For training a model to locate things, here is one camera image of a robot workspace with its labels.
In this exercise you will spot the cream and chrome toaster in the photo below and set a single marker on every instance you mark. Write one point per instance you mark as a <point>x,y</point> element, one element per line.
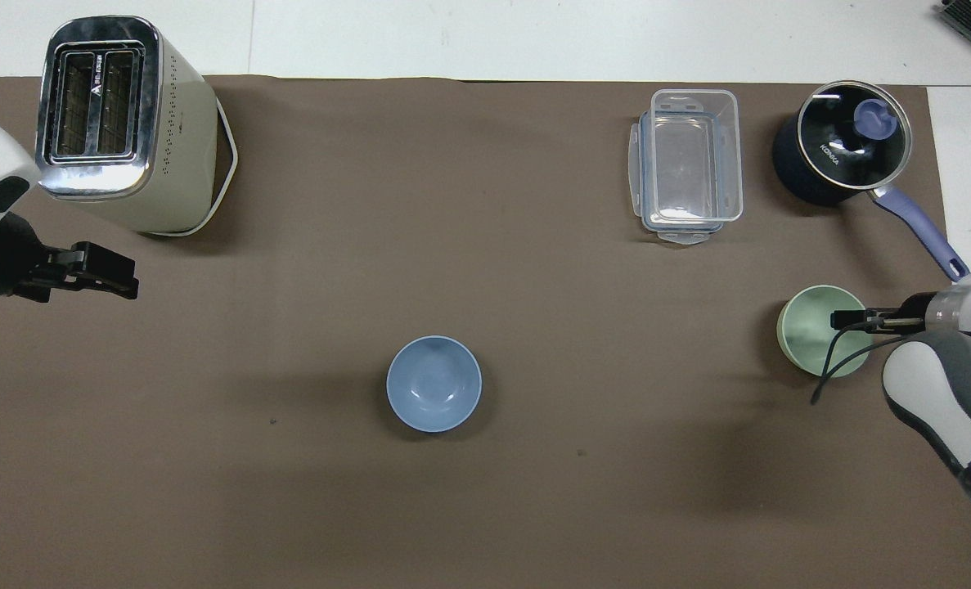
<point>158,155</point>

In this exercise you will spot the blue bowl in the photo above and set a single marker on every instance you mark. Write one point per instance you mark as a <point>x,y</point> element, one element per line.
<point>433,384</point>

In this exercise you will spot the clear plastic container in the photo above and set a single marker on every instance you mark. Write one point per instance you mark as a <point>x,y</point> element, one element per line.
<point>694,155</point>

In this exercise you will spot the clear plastic container lid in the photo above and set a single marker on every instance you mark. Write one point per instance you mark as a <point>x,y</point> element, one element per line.
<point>636,164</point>

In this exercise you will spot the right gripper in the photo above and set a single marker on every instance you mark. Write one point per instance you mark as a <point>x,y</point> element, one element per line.
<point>914,311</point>

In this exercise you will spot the green cup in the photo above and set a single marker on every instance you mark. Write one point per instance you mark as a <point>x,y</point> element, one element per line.
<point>804,331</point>

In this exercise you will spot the glass lid purple knob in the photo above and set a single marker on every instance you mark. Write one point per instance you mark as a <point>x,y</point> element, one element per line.
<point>853,135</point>

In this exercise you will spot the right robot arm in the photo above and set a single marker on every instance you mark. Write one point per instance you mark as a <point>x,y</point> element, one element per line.
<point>943,393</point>

